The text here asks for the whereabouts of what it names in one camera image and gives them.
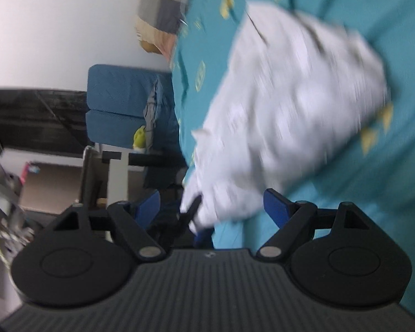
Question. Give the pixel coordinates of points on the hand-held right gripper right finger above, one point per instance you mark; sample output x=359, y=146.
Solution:
x=276, y=207

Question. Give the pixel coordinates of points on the teal printed bedsheet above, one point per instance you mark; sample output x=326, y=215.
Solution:
x=384, y=186

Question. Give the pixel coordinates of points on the white side table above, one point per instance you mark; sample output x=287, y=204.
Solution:
x=119, y=173

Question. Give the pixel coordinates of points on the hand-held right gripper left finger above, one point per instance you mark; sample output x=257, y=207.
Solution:
x=148, y=207

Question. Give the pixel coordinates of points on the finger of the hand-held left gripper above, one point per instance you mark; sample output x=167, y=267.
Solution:
x=191, y=211

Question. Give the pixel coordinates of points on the white t-shirt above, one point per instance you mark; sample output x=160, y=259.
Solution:
x=280, y=110

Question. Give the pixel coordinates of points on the blue folding sofa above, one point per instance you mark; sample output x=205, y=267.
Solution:
x=121, y=96

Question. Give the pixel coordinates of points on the plaid pillow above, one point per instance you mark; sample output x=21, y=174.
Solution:
x=159, y=10

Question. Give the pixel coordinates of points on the yellow-green plush toy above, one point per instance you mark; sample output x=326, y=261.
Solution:
x=140, y=138

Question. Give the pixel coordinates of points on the black screen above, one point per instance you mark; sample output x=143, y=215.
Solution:
x=34, y=121

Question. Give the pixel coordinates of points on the cardboard box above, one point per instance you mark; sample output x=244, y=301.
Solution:
x=55, y=183

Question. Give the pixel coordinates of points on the cluttered shelf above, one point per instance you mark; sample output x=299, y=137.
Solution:
x=3, y=214

